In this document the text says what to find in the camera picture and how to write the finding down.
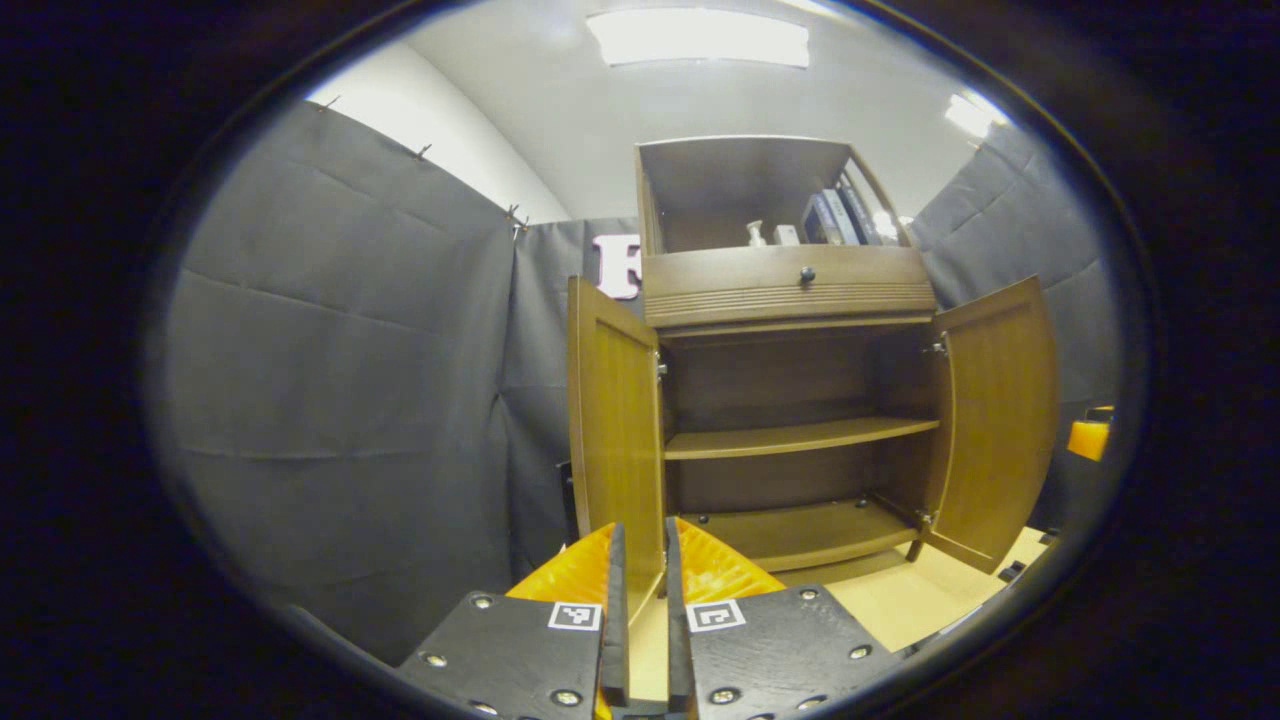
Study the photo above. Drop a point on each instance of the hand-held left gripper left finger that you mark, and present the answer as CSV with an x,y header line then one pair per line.
x,y
617,640

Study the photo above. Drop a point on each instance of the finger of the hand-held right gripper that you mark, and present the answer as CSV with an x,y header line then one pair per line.
x,y
1088,440

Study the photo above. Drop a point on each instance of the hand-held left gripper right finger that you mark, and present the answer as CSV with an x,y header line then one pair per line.
x,y
677,650

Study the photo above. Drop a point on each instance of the wooden shoe cabinet door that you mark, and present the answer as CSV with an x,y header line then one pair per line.
x,y
615,420
1000,420

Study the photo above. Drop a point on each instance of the wooden double-door shoe cabinet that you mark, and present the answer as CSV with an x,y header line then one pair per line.
x,y
740,170

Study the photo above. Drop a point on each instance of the metal door hinge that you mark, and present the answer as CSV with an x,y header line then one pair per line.
x,y
923,519
937,347

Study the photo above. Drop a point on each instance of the wooden cabinet drawer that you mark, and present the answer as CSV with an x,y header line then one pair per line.
x,y
720,285

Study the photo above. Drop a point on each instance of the wooden inner shelf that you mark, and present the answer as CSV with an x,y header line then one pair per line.
x,y
800,437

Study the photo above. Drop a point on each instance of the small ceiling light panel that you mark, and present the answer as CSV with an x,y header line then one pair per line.
x,y
975,113

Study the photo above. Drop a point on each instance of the small white box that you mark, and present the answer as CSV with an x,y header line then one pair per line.
x,y
786,236

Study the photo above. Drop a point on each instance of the black backdrop cloth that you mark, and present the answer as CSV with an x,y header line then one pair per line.
x,y
330,400

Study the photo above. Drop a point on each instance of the small white bottle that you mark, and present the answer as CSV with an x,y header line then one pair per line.
x,y
755,236

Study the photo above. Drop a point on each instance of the large ceiling light panel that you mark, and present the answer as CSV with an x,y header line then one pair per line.
x,y
700,38

